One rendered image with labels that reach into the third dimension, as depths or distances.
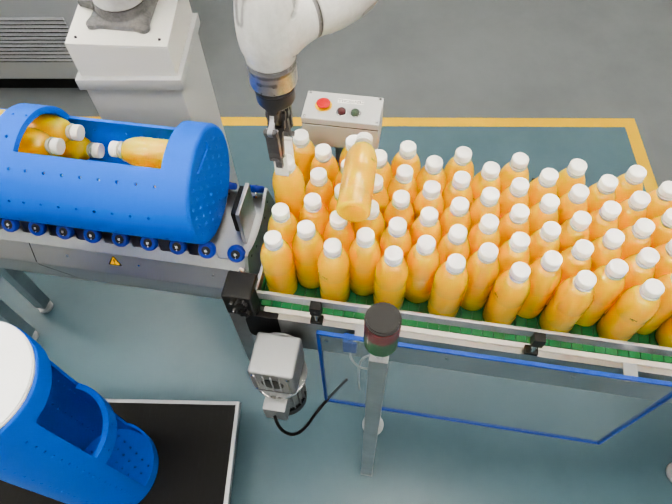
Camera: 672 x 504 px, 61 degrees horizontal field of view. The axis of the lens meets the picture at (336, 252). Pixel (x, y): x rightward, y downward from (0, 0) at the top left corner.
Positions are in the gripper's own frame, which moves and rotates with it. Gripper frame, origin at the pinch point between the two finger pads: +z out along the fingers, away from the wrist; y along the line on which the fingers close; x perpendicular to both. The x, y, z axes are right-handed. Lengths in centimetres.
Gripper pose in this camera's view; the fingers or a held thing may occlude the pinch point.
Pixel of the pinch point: (283, 156)
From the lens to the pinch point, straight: 124.9
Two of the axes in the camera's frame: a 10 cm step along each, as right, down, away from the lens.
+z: 0.1, 5.3, 8.5
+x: 9.8, 1.5, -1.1
